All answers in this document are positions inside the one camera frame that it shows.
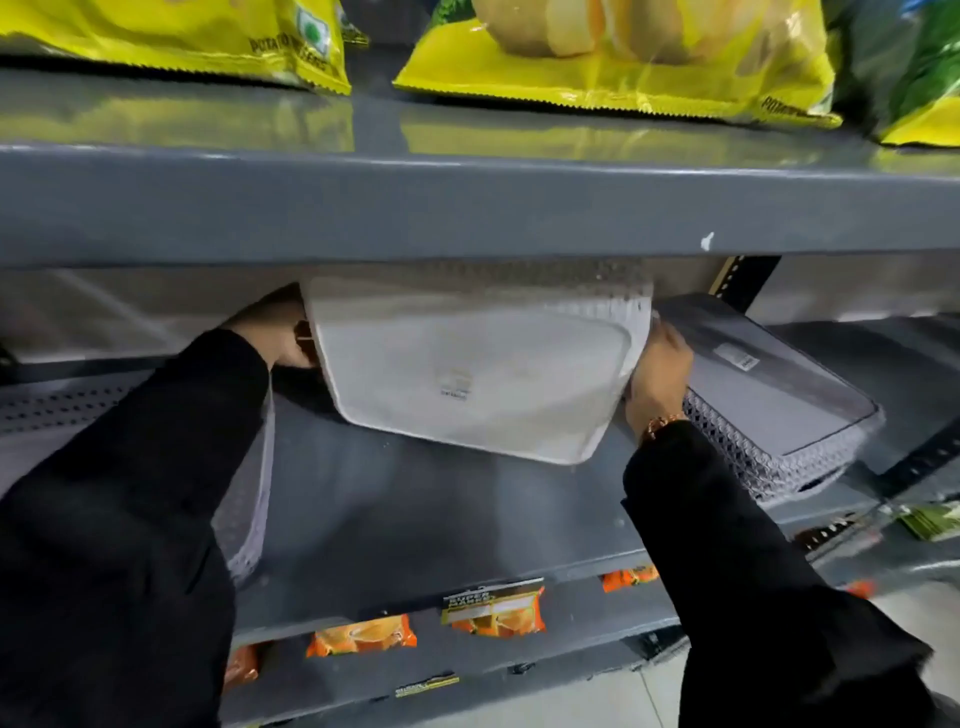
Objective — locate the green packet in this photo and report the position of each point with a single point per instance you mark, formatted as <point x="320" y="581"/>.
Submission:
<point x="934" y="520"/>

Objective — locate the person's left thumb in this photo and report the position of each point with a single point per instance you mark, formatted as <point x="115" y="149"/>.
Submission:
<point x="306" y="355"/>

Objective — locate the person's left hand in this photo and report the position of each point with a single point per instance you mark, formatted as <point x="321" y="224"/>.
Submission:
<point x="271" y="328"/>

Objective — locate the grey plastic basket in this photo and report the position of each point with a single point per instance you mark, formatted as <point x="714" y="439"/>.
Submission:
<point x="772" y="390"/>

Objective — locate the person's right fingers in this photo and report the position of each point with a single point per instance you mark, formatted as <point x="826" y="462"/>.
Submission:
<point x="670" y="339"/>

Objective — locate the person's right forearm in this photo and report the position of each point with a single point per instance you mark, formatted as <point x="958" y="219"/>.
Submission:
<point x="750" y="600"/>

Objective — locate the person's right hand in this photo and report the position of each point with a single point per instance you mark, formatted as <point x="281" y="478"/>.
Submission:
<point x="660" y="379"/>

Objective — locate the yellow chips bag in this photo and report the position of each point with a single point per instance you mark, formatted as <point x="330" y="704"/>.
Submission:
<point x="187" y="37"/>
<point x="600" y="75"/>

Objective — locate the pale perforated plastic basket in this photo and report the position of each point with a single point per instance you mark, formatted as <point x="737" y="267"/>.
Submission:
<point x="251" y="495"/>

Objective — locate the green and yellow snack bag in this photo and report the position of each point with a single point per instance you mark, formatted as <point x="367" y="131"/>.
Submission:
<point x="915" y="67"/>

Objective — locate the person's left forearm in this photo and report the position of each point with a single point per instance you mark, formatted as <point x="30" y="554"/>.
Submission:
<point x="112" y="525"/>

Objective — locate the white plastic basket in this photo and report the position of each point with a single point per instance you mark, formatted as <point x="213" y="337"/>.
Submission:
<point x="480" y="375"/>

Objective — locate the yellow shelf label strip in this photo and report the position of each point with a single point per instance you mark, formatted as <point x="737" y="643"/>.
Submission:
<point x="426" y="685"/>

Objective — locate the grey metal shelf board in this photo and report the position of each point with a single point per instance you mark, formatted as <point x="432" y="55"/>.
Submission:
<point x="450" y="195"/>
<point x="450" y="517"/>
<point x="570" y="622"/>

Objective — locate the orange snack packet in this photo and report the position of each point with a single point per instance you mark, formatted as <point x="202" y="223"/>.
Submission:
<point x="361" y="636"/>
<point x="862" y="589"/>
<point x="495" y="611"/>
<point x="628" y="577"/>
<point x="241" y="666"/>

